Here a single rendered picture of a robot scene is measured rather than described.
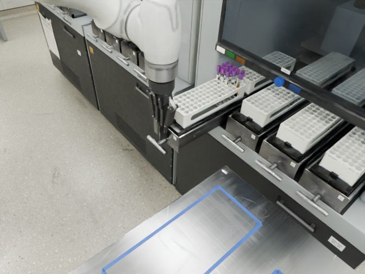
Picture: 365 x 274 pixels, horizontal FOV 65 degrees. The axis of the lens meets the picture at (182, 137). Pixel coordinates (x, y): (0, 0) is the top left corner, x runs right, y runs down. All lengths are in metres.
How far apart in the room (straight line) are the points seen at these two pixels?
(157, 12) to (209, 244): 0.53
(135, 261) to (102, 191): 1.17
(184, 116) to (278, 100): 0.33
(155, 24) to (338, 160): 0.59
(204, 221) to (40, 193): 1.35
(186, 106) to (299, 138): 0.36
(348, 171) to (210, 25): 0.64
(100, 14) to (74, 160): 1.36
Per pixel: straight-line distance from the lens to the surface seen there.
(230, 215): 0.73
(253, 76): 1.13
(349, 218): 0.95
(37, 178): 1.99
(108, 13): 0.79
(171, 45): 0.72
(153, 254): 0.67
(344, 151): 0.92
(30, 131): 2.34
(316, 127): 0.97
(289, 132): 0.92
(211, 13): 1.07
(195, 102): 0.96
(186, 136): 0.92
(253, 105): 0.98
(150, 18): 0.70
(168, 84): 0.79
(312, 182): 0.92
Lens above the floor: 1.43
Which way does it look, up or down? 43 degrees down
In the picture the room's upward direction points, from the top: 3 degrees clockwise
